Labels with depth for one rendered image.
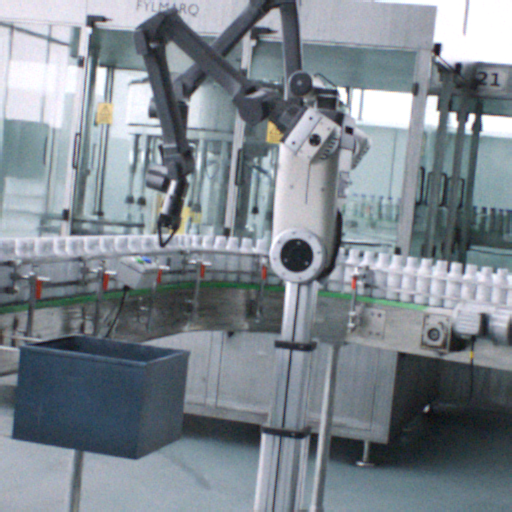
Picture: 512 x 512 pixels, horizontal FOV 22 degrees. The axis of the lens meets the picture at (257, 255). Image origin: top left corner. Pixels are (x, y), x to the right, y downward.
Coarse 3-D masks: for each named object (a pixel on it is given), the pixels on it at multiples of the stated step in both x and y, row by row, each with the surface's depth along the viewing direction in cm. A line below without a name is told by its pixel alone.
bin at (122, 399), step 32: (32, 352) 302; (64, 352) 299; (96, 352) 330; (128, 352) 328; (160, 352) 326; (32, 384) 302; (64, 384) 300; (96, 384) 298; (128, 384) 296; (160, 384) 306; (0, 416) 332; (32, 416) 302; (64, 416) 300; (96, 416) 298; (128, 416) 296; (160, 416) 308; (96, 448) 298; (128, 448) 296
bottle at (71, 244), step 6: (66, 240) 378; (72, 240) 378; (66, 246) 378; (72, 246) 378; (72, 252) 377; (78, 252) 379; (72, 264) 377; (78, 264) 379; (72, 270) 378; (78, 270) 379; (72, 276) 378; (78, 276) 380; (66, 288) 377; (72, 288) 378; (66, 294) 378; (72, 294) 379
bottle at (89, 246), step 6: (90, 240) 390; (84, 246) 390; (90, 246) 390; (90, 252) 389; (96, 252) 391; (90, 264) 390; (96, 264) 392; (90, 276) 390; (84, 288) 389; (90, 288) 390
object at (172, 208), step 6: (168, 198) 381; (174, 198) 380; (180, 198) 380; (168, 204) 380; (174, 204) 380; (180, 204) 381; (162, 210) 382; (168, 210) 380; (174, 210) 380; (180, 210) 381; (162, 216) 378; (168, 216) 378; (174, 216) 378; (180, 216) 382
